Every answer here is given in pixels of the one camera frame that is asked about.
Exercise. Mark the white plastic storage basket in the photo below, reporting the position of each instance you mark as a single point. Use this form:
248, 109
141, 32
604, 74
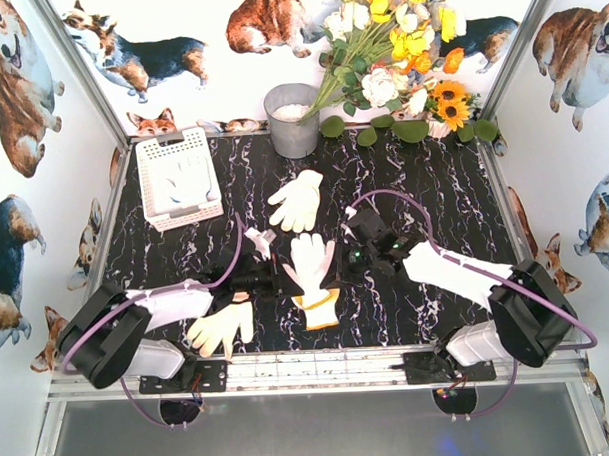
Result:
151, 155

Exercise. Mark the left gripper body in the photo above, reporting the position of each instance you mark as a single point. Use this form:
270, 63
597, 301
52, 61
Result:
277, 277

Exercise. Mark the cream glove at front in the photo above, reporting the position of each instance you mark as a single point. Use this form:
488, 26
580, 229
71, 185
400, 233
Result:
209, 332

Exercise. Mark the grey metal bucket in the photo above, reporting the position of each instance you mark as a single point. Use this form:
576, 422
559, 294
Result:
292, 123

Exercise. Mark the cream knit glove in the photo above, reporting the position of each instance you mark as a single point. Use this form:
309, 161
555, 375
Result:
298, 202

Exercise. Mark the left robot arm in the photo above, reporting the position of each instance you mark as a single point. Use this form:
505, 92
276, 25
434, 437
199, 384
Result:
106, 341

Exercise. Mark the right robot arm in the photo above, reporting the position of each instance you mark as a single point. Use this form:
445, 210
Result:
530, 316

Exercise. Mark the artificial flower bouquet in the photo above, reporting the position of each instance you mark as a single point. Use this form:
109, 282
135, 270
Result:
386, 54

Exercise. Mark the orange dotted glove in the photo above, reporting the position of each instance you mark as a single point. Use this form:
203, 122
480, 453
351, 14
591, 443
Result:
311, 260

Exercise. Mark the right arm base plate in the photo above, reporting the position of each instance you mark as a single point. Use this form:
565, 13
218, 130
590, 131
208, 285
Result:
438, 366

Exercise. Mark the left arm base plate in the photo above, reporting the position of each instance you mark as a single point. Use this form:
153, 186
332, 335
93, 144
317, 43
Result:
202, 376

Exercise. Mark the white glove orange cuff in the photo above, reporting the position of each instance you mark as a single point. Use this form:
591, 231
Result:
184, 183

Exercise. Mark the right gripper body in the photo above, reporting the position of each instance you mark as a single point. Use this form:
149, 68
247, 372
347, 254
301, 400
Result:
347, 259

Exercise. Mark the small sunflower pot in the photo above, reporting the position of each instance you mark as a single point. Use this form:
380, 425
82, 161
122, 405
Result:
450, 107

